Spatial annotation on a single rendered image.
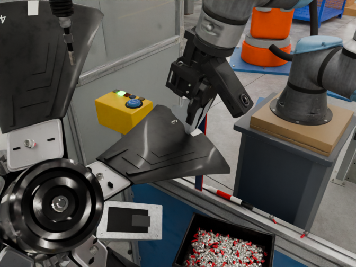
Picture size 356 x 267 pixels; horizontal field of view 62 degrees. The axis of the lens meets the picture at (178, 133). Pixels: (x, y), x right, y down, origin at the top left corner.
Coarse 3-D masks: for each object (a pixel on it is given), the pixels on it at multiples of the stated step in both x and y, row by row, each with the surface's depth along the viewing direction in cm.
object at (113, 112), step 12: (108, 96) 96; (120, 96) 96; (96, 108) 95; (108, 108) 91; (120, 108) 89; (132, 108) 89; (144, 108) 90; (108, 120) 94; (120, 120) 91; (132, 120) 88; (120, 132) 94
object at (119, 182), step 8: (96, 168) 51; (104, 168) 51; (104, 176) 49; (112, 176) 49; (120, 176) 50; (104, 184) 48; (120, 184) 48; (128, 184) 48; (104, 192) 46; (112, 192) 46
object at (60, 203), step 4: (60, 196) 38; (64, 196) 38; (56, 200) 37; (60, 200) 37; (64, 200) 38; (52, 204) 37; (56, 204) 37; (60, 204) 37; (64, 204) 38; (68, 204) 38; (56, 208) 37; (60, 208) 37; (64, 208) 38
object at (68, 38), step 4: (64, 28) 36; (68, 28) 36; (68, 32) 36; (64, 36) 36; (68, 36) 36; (72, 36) 37; (64, 40) 36; (68, 40) 36; (72, 40) 37; (68, 44) 37; (68, 48) 37; (72, 48) 37; (72, 52) 37; (72, 56) 38; (72, 60) 38; (72, 64) 38
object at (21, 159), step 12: (12, 132) 45; (24, 132) 44; (36, 132) 44; (48, 132) 44; (60, 132) 43; (12, 144) 44; (36, 144) 44; (48, 144) 43; (60, 144) 43; (12, 156) 44; (24, 156) 43; (36, 156) 43; (48, 156) 43; (60, 156) 42; (12, 168) 43; (24, 168) 43
